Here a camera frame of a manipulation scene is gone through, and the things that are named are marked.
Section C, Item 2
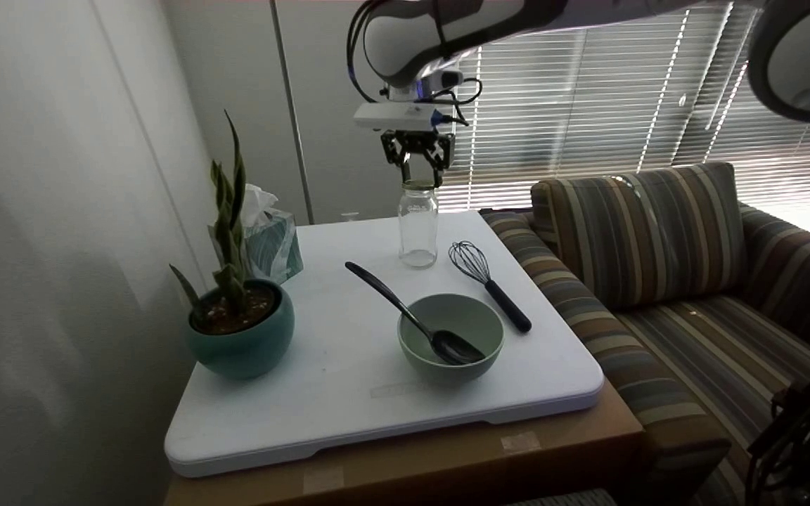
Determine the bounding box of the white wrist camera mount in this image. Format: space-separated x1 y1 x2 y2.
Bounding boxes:
351 98 444 136

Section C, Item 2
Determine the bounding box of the gold metal jar lid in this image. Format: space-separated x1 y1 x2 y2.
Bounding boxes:
399 177 443 198

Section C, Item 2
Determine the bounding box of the clear glass jar bottle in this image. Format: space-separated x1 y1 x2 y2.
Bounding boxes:
396 181 444 272

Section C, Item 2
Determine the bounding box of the pale green bowl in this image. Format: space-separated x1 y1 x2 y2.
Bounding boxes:
396 290 510 385

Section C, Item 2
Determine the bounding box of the black plastic spoon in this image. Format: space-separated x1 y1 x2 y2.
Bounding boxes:
344 258 489 369

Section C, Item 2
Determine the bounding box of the striped back cushion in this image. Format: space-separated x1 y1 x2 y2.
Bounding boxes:
530 161 748 314

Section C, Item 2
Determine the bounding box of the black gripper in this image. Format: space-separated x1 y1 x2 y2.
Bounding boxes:
378 127 456 185

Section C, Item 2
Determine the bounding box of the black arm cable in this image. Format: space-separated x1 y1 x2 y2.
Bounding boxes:
347 0 488 130

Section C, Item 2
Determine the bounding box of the black handled wire whisk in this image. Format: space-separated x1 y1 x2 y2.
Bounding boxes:
448 240 536 337

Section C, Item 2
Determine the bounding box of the green snake plant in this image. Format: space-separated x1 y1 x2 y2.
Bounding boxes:
166 108 256 321

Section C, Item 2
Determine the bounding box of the black metal stand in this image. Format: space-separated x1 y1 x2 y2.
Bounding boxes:
744 317 810 506

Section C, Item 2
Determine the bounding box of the white table board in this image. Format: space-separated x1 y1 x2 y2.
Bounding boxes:
160 207 609 480

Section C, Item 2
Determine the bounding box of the wooden table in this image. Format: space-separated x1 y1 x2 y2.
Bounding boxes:
160 376 651 506

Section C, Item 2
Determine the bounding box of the teal ceramic plant pot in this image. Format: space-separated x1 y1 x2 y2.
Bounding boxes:
183 276 298 383

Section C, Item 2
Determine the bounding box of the striped sofa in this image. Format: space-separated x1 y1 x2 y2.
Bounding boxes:
479 199 810 506

